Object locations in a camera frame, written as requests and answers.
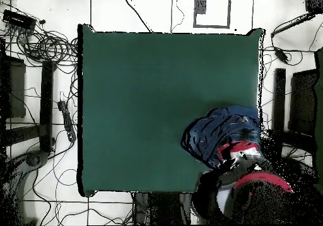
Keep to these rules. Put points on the blue denim jeans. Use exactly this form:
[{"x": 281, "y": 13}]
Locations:
[{"x": 217, "y": 127}]

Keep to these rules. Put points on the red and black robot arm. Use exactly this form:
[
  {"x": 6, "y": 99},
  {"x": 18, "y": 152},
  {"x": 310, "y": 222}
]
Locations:
[{"x": 252, "y": 185}]

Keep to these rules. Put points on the black power adapter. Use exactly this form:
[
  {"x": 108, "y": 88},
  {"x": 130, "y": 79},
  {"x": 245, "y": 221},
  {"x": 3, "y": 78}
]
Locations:
[{"x": 281, "y": 54}]

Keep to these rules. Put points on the dark green table cloth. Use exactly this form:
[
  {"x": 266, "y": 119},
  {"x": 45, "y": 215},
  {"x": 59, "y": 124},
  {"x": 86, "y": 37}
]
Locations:
[{"x": 121, "y": 84}]

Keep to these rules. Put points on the grey floor socket plate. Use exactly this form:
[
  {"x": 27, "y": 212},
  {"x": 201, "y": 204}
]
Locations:
[{"x": 200, "y": 6}]

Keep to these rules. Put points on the black power strip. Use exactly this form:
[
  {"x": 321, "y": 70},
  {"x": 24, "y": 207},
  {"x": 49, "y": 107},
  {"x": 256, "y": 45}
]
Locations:
[{"x": 66, "y": 121}]

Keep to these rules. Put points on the grey stand leg round foot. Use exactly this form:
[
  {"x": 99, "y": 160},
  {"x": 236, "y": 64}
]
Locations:
[{"x": 32, "y": 159}]

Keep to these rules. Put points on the black hub box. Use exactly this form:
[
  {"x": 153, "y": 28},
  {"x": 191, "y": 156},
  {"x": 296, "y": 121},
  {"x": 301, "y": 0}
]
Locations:
[{"x": 19, "y": 20}]

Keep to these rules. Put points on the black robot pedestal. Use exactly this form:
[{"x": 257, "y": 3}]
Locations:
[{"x": 161, "y": 208}]

